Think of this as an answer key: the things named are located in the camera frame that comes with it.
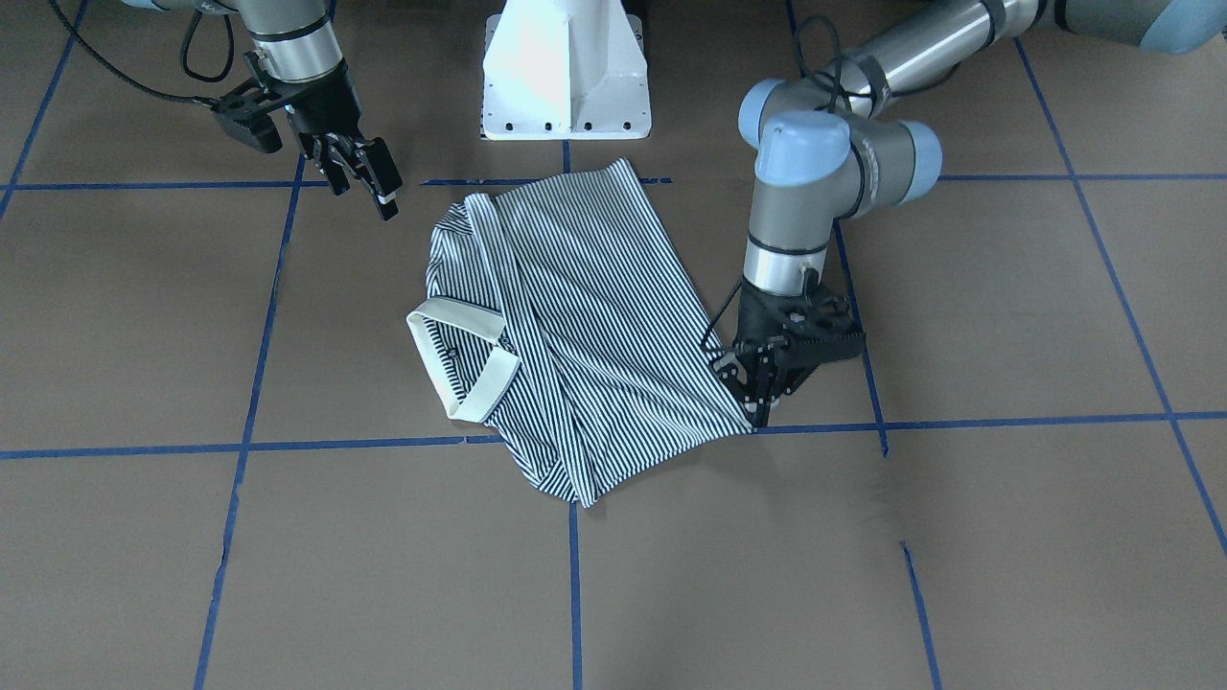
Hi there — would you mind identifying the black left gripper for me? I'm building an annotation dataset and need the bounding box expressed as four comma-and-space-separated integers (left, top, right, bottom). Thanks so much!
709, 284, 820, 428

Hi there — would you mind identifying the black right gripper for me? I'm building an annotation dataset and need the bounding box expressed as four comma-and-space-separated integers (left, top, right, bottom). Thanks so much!
286, 65, 402, 221

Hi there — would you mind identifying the striped polo shirt white collar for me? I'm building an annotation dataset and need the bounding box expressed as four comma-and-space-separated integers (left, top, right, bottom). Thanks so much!
406, 160, 752, 508

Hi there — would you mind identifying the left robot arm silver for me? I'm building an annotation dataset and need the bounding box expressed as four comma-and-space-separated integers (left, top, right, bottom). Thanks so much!
710, 1, 1225, 428

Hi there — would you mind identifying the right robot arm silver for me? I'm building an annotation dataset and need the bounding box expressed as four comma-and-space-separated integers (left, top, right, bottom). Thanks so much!
134, 1, 402, 221

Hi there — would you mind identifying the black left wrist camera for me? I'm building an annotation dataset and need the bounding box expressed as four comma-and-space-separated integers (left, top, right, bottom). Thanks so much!
782, 269, 867, 368

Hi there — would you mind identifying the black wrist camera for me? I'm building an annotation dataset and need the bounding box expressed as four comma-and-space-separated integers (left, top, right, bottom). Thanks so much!
782, 269, 867, 368
209, 52, 283, 153

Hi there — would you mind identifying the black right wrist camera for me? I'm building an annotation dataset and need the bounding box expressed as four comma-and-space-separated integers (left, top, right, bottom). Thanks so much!
209, 52, 283, 153

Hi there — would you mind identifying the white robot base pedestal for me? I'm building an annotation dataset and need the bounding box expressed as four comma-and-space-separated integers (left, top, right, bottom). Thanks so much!
479, 1, 653, 141

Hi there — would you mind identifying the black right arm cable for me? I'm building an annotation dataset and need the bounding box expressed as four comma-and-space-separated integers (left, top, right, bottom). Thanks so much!
45, 0, 236, 106

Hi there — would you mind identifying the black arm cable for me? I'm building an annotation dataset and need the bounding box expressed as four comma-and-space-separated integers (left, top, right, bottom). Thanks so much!
45, 0, 236, 106
791, 14, 892, 106

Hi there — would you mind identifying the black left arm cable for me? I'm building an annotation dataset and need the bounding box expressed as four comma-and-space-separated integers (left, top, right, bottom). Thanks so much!
791, 14, 892, 106

